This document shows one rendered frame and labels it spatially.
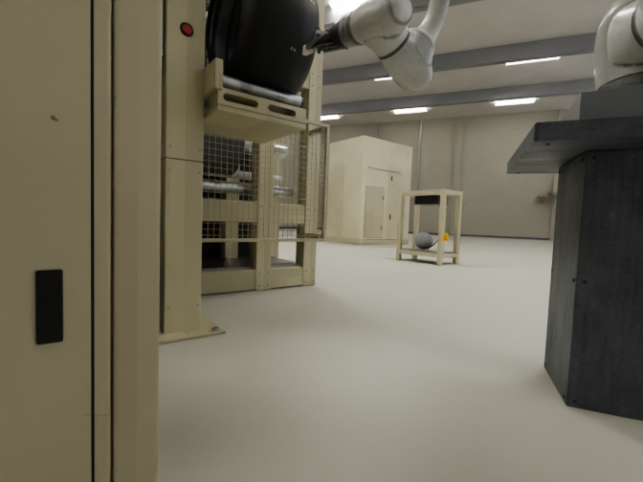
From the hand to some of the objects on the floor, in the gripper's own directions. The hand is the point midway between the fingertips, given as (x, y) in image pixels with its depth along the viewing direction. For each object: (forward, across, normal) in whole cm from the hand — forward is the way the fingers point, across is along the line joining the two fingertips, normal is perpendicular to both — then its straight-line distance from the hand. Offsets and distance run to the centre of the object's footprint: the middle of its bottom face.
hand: (309, 48), depth 117 cm
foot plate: (+19, +34, +104) cm, 111 cm away
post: (+19, +34, +104) cm, 111 cm away
